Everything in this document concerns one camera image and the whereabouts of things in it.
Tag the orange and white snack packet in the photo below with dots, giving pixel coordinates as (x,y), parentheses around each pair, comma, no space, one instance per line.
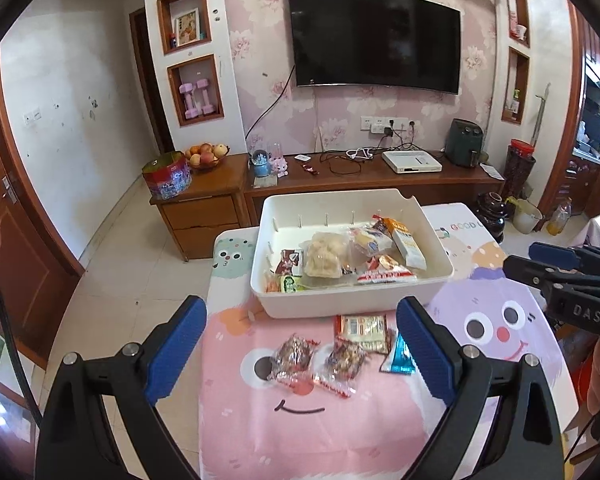
(407,247)

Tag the wooden television console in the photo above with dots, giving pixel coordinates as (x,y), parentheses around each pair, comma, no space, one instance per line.
(360,182)

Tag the cartoon printed tablecloth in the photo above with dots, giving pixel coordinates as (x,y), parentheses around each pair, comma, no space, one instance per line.
(260,435)

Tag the white bucket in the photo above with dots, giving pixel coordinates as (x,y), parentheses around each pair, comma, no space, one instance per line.
(526,217)

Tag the white wall switch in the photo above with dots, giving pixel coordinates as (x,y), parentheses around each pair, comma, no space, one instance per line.
(32,116)

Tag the framed picture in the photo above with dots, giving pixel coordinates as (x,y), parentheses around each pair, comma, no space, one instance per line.
(187,27)

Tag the blue snack packet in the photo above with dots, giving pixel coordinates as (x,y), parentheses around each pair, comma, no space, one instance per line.
(400,358)

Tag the grey air fryer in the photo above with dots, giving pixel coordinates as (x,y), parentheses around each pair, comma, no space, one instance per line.
(464,145)

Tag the red and white snack packet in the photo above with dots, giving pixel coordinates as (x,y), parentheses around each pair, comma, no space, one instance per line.
(385,275)

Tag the wooden door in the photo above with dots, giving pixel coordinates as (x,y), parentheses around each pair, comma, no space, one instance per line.
(15,260)

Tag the red patterned round tin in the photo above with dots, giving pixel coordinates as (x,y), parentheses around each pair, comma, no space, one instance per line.
(167,177)

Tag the clear puffed snack packet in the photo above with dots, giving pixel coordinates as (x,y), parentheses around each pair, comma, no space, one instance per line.
(325,255)

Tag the brown wrapped candy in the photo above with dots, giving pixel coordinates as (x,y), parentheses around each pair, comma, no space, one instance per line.
(347,360)
(292,357)

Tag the white set-top box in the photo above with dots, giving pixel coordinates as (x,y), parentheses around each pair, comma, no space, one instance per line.
(412,161)

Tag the pink dumbbell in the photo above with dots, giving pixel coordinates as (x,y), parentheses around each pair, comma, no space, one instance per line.
(190,100)
(206,96)

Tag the pink figurine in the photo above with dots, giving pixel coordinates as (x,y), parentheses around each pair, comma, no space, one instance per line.
(278,161)

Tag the red lidded jar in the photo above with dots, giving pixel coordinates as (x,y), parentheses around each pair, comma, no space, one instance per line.
(521,150)

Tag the black flat television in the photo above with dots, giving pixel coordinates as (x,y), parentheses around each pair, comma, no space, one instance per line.
(375,40)

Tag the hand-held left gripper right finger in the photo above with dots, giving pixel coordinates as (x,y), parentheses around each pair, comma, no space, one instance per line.
(425,350)

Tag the dark brown snack packet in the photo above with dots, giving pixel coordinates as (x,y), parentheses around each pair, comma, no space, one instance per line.
(291,261)

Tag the white plastic storage box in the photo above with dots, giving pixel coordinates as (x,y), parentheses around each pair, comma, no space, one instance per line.
(330,305)

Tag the orange candy wrapper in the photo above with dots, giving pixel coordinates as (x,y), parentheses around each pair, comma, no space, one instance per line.
(390,261)

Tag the yellow liquid bottle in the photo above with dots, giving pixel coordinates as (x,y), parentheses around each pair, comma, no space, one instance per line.
(559,220)

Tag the green small snack packet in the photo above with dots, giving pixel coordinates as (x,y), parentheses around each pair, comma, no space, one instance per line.
(290,283)

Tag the blue snow globe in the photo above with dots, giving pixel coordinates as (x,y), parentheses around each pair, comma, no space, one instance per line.
(260,162)

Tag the white wall socket strip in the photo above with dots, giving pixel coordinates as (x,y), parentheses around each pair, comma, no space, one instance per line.
(375,123)

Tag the clear bread packet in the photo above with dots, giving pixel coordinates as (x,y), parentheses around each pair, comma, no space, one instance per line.
(367,242)

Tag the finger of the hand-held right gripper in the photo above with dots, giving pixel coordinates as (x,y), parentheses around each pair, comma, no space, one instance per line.
(530,271)
(555,254)

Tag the bowl of fruit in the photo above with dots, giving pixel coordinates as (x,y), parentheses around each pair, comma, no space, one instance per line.
(205,156)

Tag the dark ceramic jar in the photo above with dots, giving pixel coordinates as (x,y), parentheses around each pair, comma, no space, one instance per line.
(492,215)

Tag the clear nut bar packet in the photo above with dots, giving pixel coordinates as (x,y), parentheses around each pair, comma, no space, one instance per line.
(362,332)

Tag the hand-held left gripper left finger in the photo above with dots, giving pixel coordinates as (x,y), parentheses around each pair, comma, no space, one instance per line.
(180,350)

